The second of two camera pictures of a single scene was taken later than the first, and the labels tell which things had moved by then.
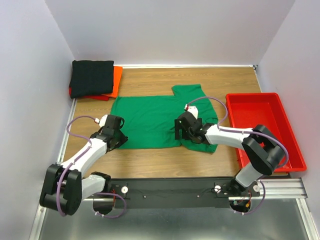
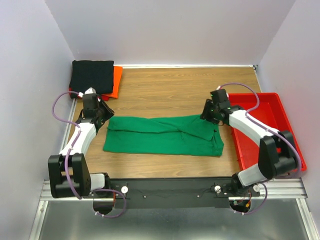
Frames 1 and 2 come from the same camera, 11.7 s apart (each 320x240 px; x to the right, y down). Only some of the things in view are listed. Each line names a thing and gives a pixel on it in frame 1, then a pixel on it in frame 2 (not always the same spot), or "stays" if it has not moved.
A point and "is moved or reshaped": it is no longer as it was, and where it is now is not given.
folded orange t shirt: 117,73 stays
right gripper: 177,126 -> 205,115
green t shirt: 149,121 is moved or reshaped
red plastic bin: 248,110 stays
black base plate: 174,193 stays
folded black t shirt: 91,77 stays
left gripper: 124,138 -> 109,112
